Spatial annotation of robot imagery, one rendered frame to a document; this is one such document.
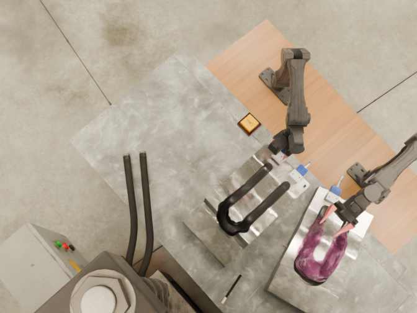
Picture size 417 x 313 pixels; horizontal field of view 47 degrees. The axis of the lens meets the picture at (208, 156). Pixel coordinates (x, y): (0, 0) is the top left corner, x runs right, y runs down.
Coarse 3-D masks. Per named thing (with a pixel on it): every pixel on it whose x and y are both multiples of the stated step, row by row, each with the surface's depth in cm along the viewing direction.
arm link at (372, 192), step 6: (366, 180) 171; (366, 186) 163; (372, 186) 162; (378, 186) 162; (360, 192) 167; (366, 192) 162; (372, 192) 162; (378, 192) 162; (366, 198) 162; (372, 198) 161; (378, 198) 161
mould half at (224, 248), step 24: (240, 168) 206; (288, 168) 205; (216, 192) 197; (264, 192) 203; (288, 192) 203; (192, 216) 202; (240, 216) 195; (264, 216) 199; (216, 240) 200; (240, 240) 199
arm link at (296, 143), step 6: (288, 114) 179; (288, 120) 179; (288, 126) 182; (294, 126) 182; (300, 126) 182; (306, 126) 182; (294, 132) 180; (300, 132) 180; (288, 138) 184; (294, 138) 179; (300, 138) 179; (294, 144) 178; (300, 144) 178; (294, 150) 182; (300, 150) 182
